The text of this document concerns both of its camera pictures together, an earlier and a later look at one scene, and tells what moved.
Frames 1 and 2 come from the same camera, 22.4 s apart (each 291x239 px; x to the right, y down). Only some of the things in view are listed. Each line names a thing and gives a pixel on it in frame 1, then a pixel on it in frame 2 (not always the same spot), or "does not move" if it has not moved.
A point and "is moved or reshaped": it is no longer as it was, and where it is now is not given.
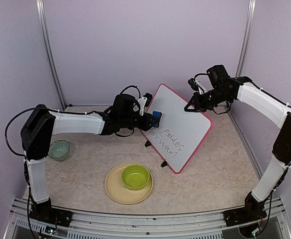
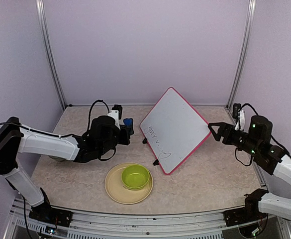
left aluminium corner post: (43, 23) does not move
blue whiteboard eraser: (157, 115) is moved or reshaped
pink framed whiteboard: (181, 133) is moved or reshaped
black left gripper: (146, 125) → (126, 140)
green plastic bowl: (135, 177) does not move
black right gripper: (195, 97) → (223, 127)
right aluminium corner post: (247, 32) does not move
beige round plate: (118, 192) does not move
